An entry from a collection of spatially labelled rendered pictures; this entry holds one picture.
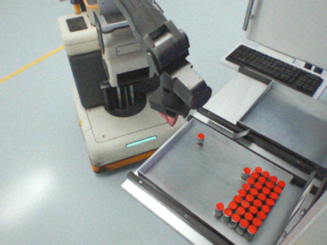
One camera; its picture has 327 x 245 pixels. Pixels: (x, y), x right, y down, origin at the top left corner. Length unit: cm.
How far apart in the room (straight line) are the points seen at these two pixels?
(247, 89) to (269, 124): 18
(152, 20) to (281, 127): 61
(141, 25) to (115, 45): 77
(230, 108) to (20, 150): 157
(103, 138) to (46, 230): 60
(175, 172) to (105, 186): 106
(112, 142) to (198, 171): 92
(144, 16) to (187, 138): 47
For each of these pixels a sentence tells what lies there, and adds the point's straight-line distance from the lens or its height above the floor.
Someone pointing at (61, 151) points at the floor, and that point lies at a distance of 210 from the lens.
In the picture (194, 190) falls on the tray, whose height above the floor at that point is 88.
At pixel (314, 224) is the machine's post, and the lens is 42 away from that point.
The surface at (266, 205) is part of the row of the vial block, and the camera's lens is 79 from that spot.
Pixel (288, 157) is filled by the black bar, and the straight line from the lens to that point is 93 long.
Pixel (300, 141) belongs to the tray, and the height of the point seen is 88.
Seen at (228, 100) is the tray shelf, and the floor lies 88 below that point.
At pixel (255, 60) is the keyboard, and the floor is 83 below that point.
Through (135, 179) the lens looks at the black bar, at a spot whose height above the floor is 90.
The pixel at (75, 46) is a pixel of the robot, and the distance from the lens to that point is 161.
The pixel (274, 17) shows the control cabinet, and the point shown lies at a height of 96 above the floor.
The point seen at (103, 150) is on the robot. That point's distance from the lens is 170.
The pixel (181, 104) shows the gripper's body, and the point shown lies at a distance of 69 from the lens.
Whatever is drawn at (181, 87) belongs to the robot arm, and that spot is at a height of 122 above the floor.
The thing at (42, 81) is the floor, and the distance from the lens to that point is 269.
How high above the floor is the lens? 160
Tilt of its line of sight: 48 degrees down
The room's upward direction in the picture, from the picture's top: straight up
